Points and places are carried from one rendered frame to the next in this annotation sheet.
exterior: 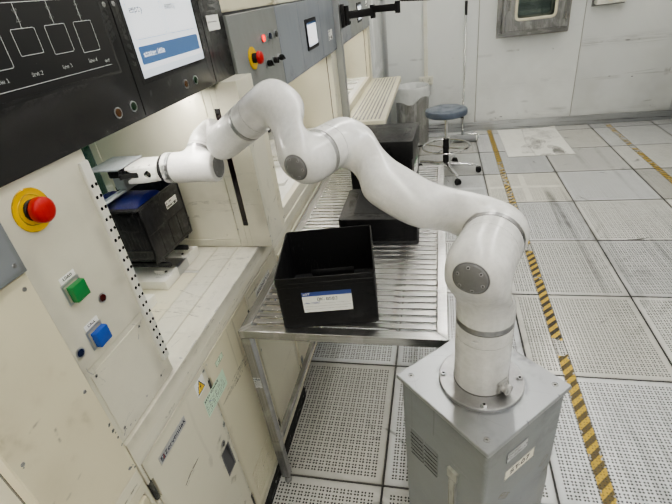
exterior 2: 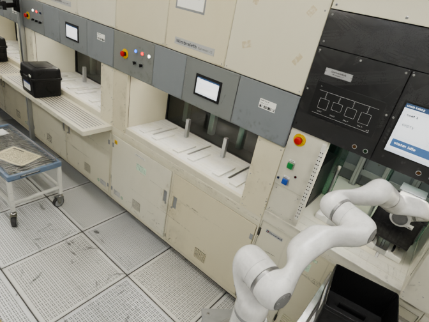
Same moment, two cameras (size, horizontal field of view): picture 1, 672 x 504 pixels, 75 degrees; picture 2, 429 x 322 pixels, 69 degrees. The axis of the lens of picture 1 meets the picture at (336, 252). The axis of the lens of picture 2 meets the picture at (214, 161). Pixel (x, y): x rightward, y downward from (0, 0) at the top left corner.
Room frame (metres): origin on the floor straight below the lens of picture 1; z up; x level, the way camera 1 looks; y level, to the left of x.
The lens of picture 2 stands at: (0.73, -1.10, 1.92)
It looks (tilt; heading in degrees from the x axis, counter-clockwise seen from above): 28 degrees down; 109
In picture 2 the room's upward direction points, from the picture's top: 12 degrees clockwise
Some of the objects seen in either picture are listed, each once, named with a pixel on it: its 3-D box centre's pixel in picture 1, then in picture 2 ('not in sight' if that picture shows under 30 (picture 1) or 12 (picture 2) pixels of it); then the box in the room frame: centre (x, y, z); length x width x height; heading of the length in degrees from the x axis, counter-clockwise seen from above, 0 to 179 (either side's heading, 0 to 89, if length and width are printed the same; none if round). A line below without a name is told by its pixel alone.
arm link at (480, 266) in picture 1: (483, 280); (253, 281); (0.69, -0.28, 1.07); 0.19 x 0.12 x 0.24; 144
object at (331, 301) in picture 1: (329, 274); (355, 312); (1.12, 0.03, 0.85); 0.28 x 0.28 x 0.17; 84
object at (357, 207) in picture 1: (381, 210); not in sight; (1.55, -0.20, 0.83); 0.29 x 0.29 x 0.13; 75
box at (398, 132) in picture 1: (385, 159); not in sight; (1.95, -0.29, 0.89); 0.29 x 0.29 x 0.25; 71
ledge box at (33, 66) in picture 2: not in sight; (41, 78); (-1.79, 0.96, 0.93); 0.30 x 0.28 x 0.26; 162
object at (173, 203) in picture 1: (135, 212); (399, 214); (1.25, 0.58, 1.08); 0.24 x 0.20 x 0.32; 164
